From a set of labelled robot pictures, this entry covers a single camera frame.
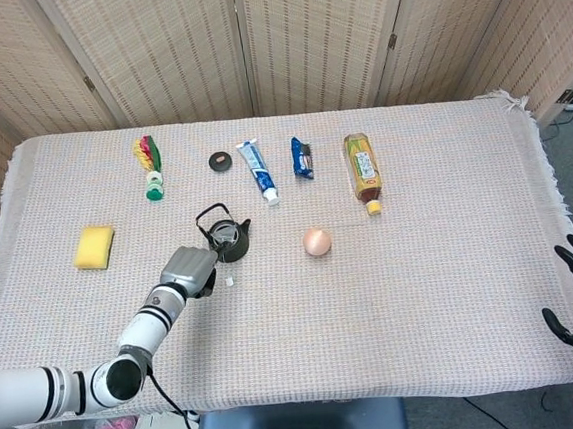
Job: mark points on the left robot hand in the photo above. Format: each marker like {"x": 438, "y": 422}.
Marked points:
{"x": 191, "y": 268}

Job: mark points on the tea bag with tag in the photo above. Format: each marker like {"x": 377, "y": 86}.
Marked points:
{"x": 230, "y": 281}

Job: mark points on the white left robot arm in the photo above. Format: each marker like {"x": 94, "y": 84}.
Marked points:
{"x": 146, "y": 327}

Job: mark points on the small black teapot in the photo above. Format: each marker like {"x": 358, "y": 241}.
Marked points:
{"x": 239, "y": 246}

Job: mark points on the small round dark lid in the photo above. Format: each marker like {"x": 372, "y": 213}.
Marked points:
{"x": 220, "y": 162}

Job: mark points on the yellow tea bottle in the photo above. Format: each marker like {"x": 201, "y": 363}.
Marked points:
{"x": 364, "y": 167}

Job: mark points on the yellow green sponge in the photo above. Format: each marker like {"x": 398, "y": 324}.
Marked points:
{"x": 93, "y": 248}

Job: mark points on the blue white toothpaste tube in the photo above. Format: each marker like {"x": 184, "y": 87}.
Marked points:
{"x": 258, "y": 169}

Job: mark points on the peach ball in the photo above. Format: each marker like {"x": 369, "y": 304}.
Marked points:
{"x": 317, "y": 242}

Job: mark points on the blue snack packet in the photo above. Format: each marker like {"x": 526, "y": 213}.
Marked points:
{"x": 303, "y": 158}

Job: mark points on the woven checked tablecloth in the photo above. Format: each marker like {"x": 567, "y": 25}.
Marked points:
{"x": 376, "y": 317}

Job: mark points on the woven folding screen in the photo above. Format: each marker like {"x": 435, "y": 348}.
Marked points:
{"x": 171, "y": 49}

